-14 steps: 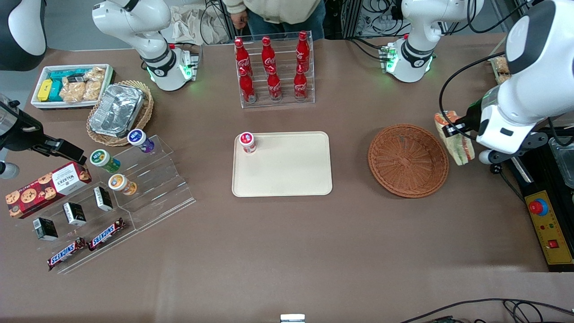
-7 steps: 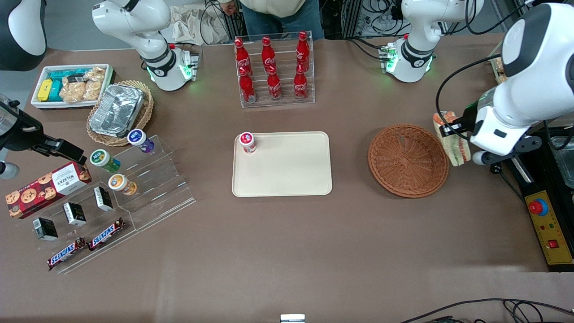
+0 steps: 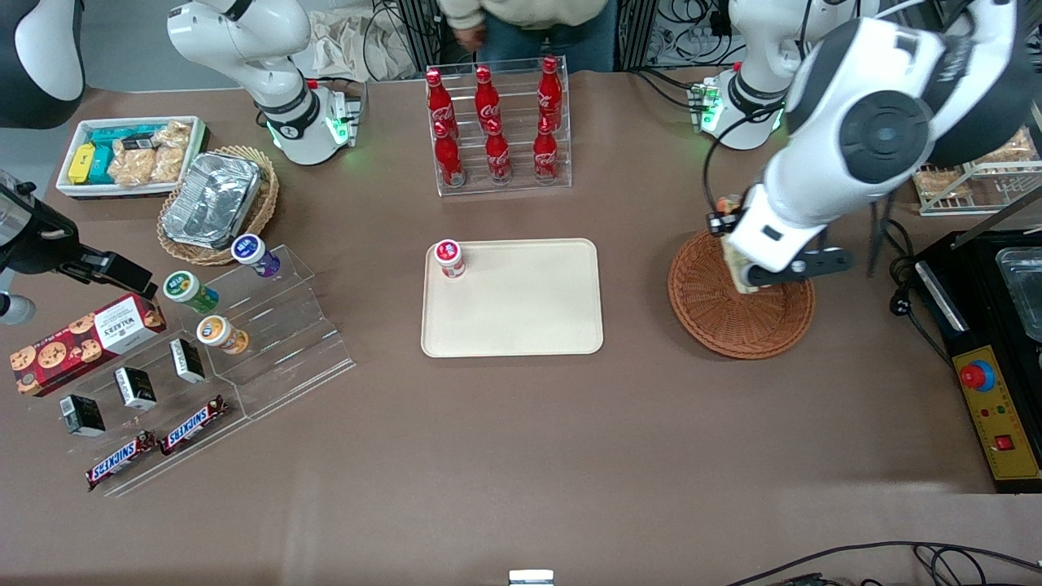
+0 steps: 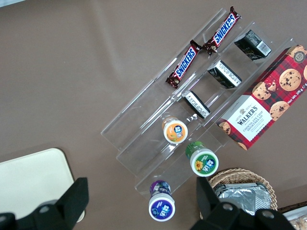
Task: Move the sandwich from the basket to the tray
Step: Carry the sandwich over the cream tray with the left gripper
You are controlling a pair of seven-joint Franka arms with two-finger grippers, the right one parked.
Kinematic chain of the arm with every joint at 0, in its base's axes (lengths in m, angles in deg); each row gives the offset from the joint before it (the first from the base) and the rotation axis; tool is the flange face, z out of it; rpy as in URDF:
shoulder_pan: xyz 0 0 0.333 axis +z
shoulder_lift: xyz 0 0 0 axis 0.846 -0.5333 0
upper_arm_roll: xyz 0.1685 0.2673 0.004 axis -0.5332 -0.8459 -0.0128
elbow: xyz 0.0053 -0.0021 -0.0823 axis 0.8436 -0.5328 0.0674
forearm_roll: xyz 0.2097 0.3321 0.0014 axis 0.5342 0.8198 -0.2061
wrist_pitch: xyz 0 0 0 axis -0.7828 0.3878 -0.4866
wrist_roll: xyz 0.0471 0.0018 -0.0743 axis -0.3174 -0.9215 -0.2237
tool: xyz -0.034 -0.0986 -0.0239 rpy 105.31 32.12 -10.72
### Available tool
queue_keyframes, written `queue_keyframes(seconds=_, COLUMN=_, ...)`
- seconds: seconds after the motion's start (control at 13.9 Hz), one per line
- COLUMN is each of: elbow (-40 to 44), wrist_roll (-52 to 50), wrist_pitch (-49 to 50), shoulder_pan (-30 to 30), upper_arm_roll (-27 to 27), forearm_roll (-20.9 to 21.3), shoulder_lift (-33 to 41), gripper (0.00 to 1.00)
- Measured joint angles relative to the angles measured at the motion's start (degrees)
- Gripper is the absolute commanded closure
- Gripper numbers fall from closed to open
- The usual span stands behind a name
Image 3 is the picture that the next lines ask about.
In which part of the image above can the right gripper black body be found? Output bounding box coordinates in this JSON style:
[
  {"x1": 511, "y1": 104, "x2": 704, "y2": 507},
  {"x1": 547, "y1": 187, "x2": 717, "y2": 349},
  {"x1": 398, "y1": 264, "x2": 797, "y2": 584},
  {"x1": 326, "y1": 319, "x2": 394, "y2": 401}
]
[{"x1": 0, "y1": 182, "x2": 81, "y2": 275}]

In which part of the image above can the triangular sandwich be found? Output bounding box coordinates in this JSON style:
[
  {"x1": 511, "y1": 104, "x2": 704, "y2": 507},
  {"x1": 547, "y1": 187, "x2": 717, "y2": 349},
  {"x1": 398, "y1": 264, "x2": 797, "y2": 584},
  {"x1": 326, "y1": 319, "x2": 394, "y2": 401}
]
[{"x1": 716, "y1": 194, "x2": 764, "y2": 295}]

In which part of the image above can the beige sleeved right forearm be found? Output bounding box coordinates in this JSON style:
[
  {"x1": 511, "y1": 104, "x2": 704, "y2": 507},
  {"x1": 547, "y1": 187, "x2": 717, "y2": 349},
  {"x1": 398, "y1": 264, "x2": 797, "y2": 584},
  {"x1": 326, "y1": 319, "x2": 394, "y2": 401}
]
[{"x1": 438, "y1": 0, "x2": 489, "y2": 32}]

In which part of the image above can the round brown wicker basket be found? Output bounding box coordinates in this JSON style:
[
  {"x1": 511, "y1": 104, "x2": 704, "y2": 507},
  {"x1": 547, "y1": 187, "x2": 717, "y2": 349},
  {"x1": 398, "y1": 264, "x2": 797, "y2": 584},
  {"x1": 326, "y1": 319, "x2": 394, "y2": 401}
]
[{"x1": 667, "y1": 227, "x2": 816, "y2": 361}]

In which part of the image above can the light woven wicker basket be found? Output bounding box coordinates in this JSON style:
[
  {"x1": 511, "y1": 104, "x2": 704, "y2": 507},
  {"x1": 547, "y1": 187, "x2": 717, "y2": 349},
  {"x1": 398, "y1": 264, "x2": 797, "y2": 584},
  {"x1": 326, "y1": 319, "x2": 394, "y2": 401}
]
[{"x1": 156, "y1": 145, "x2": 280, "y2": 268}]

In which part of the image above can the beige plastic tray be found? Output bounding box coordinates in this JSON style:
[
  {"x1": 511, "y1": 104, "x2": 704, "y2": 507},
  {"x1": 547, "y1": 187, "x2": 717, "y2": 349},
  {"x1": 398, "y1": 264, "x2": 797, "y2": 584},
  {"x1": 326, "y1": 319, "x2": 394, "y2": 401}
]
[{"x1": 420, "y1": 238, "x2": 605, "y2": 359}]

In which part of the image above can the clear glass tray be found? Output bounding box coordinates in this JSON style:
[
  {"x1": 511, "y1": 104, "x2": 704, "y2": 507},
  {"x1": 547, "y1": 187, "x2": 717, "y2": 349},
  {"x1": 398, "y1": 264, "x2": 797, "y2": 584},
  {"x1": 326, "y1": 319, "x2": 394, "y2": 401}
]
[{"x1": 995, "y1": 247, "x2": 1042, "y2": 343}]

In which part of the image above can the green lid yogurt cup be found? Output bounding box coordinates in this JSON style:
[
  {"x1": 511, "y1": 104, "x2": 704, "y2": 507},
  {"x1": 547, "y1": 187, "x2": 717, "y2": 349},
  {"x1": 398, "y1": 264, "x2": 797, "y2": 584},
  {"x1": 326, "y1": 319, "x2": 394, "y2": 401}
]
[{"x1": 162, "y1": 270, "x2": 221, "y2": 316}]

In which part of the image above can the white plastic snack bin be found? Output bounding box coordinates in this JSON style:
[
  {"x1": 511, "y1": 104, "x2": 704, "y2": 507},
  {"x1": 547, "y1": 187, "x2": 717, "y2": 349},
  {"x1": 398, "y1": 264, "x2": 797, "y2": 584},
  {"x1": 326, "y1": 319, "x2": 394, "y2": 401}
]
[{"x1": 55, "y1": 116, "x2": 209, "y2": 201}]

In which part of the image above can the red Walkers cookie box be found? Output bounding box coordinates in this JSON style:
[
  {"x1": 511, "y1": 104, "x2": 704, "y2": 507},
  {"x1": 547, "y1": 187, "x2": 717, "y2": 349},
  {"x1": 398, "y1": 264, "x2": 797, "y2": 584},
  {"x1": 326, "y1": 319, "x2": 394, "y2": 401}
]
[{"x1": 9, "y1": 292, "x2": 169, "y2": 398}]

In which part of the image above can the yellow snack pack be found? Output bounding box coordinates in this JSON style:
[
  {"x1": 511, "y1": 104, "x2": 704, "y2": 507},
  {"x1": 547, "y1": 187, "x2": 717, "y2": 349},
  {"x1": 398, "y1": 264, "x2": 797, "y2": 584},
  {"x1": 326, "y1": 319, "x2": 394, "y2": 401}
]
[{"x1": 67, "y1": 142, "x2": 98, "y2": 186}]

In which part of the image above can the small black carton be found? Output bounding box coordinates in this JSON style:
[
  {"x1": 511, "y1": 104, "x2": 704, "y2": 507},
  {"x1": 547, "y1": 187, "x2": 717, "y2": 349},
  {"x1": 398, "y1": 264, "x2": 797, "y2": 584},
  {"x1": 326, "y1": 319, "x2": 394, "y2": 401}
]
[
  {"x1": 169, "y1": 337, "x2": 207, "y2": 385},
  {"x1": 60, "y1": 394, "x2": 107, "y2": 439},
  {"x1": 113, "y1": 366, "x2": 158, "y2": 411}
]

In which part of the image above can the orange lid yogurt cup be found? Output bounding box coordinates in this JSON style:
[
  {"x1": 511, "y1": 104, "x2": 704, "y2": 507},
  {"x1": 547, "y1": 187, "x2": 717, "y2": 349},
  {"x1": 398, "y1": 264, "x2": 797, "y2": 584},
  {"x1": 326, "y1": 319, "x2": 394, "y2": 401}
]
[{"x1": 195, "y1": 315, "x2": 250, "y2": 356}]

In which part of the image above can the aluminium foil container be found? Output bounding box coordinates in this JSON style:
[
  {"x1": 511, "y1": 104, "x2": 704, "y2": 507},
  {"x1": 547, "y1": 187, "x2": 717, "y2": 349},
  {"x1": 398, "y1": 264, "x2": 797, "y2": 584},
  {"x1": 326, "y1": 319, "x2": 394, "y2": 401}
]
[{"x1": 161, "y1": 151, "x2": 264, "y2": 251}]

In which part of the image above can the purple lid yogurt cup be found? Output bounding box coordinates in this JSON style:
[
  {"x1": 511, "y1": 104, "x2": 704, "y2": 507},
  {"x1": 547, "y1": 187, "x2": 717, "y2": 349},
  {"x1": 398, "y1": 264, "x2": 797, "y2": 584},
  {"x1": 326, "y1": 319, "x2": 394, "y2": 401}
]
[{"x1": 230, "y1": 234, "x2": 282, "y2": 278}]

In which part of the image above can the Snickers chocolate bar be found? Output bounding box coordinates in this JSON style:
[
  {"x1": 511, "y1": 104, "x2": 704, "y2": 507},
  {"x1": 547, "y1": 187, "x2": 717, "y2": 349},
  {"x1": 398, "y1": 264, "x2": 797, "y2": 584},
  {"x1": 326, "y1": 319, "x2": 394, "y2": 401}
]
[
  {"x1": 159, "y1": 395, "x2": 230, "y2": 457},
  {"x1": 85, "y1": 430, "x2": 158, "y2": 492}
]

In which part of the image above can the clear acrylic stepped shelf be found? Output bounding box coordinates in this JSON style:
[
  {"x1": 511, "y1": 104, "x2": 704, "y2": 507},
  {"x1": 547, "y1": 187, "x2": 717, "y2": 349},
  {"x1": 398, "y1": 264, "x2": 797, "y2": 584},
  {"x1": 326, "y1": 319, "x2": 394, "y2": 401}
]
[{"x1": 24, "y1": 243, "x2": 357, "y2": 499}]

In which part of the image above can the wrapped bread piece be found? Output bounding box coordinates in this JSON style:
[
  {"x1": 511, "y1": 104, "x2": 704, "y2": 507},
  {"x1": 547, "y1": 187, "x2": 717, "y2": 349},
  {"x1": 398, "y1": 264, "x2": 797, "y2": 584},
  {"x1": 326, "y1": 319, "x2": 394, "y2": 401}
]
[
  {"x1": 973, "y1": 129, "x2": 1041, "y2": 168},
  {"x1": 915, "y1": 167, "x2": 966, "y2": 201}
]

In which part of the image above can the red cola bottle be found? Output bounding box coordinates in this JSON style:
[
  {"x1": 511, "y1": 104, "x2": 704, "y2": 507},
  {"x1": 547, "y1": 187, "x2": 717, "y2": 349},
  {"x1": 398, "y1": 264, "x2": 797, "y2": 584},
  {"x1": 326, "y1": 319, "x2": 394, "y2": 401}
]
[
  {"x1": 475, "y1": 65, "x2": 502, "y2": 133},
  {"x1": 425, "y1": 68, "x2": 458, "y2": 139},
  {"x1": 432, "y1": 120, "x2": 467, "y2": 189},
  {"x1": 532, "y1": 118, "x2": 560, "y2": 182},
  {"x1": 536, "y1": 55, "x2": 565, "y2": 133},
  {"x1": 484, "y1": 118, "x2": 513, "y2": 186}
]

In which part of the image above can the clear acrylic bottle rack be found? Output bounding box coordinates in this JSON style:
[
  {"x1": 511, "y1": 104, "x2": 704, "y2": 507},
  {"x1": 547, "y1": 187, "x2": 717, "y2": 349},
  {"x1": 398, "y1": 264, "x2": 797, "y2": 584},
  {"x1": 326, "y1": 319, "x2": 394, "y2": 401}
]
[{"x1": 426, "y1": 55, "x2": 573, "y2": 198}]

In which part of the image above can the black appliance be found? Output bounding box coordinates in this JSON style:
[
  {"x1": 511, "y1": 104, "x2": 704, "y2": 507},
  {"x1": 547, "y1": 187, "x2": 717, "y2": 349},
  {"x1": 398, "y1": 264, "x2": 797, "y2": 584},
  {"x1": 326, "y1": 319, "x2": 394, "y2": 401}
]
[{"x1": 912, "y1": 230, "x2": 1042, "y2": 383}]

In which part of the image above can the person torso in beige sweater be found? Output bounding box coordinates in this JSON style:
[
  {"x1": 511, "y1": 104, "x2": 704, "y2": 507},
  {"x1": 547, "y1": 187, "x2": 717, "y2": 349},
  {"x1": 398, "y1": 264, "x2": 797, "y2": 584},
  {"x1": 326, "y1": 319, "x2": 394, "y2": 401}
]
[{"x1": 438, "y1": 0, "x2": 621, "y2": 75}]

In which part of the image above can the red lid yogurt cup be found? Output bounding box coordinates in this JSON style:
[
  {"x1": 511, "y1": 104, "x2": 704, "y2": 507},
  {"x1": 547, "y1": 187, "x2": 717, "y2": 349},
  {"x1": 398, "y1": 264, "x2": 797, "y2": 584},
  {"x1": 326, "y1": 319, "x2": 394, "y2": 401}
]
[{"x1": 433, "y1": 238, "x2": 467, "y2": 280}]

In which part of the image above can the yellow control panel box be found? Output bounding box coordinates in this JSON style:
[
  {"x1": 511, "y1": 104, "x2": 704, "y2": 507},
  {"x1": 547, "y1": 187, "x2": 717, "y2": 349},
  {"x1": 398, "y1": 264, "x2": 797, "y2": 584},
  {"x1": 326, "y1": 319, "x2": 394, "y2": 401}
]
[{"x1": 951, "y1": 345, "x2": 1042, "y2": 495}]

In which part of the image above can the crumpled beige bag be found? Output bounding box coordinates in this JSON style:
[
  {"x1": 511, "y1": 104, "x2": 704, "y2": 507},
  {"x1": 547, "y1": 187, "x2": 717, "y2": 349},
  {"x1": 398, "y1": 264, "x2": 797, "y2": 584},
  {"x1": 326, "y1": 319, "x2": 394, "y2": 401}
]
[{"x1": 308, "y1": 7, "x2": 418, "y2": 83}]

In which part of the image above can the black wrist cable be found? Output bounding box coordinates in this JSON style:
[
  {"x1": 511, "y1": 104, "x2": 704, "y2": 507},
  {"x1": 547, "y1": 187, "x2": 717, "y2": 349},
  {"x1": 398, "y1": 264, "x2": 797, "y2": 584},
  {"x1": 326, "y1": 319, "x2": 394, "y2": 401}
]
[{"x1": 702, "y1": 103, "x2": 787, "y2": 217}]

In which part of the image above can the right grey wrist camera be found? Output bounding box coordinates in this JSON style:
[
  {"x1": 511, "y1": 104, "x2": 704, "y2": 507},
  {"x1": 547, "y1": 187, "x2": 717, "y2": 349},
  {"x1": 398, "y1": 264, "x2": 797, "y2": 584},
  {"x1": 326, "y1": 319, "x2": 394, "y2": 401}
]
[{"x1": 0, "y1": 292, "x2": 38, "y2": 327}]

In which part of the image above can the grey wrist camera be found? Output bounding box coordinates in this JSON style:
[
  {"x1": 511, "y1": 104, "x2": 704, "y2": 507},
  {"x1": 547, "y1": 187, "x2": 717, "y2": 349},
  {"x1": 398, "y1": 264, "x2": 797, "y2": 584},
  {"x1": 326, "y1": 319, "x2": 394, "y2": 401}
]
[
  {"x1": 747, "y1": 247, "x2": 855, "y2": 291},
  {"x1": 0, "y1": 292, "x2": 38, "y2": 327}
]

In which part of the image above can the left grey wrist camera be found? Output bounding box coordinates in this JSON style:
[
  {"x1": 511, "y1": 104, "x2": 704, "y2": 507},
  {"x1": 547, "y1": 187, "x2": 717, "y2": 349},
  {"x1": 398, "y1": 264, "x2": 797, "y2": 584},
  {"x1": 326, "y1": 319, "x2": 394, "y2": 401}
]
[{"x1": 747, "y1": 247, "x2": 855, "y2": 291}]

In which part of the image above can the black cable with plug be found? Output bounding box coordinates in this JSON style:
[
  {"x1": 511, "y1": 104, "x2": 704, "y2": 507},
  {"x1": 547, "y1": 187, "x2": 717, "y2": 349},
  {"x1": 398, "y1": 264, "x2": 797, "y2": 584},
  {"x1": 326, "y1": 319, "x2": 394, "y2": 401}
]
[{"x1": 882, "y1": 216, "x2": 955, "y2": 369}]

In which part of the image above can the black cable bundle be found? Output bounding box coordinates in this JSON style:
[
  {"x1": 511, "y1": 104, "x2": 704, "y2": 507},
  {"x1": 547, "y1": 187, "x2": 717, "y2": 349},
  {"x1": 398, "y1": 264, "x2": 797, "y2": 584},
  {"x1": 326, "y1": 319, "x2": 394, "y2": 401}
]
[{"x1": 651, "y1": 0, "x2": 735, "y2": 68}]

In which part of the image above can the wire rack with bread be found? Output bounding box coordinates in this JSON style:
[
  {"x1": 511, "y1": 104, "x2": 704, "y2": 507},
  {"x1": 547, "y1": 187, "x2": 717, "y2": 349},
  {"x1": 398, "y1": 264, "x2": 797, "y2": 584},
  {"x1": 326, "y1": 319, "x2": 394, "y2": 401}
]
[{"x1": 912, "y1": 122, "x2": 1042, "y2": 217}]

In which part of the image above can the black cable on table edge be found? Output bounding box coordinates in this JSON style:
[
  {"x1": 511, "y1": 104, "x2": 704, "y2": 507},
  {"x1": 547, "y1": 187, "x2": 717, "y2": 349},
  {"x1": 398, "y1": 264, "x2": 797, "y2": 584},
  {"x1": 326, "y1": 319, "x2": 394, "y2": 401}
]
[{"x1": 723, "y1": 540, "x2": 1042, "y2": 586}]

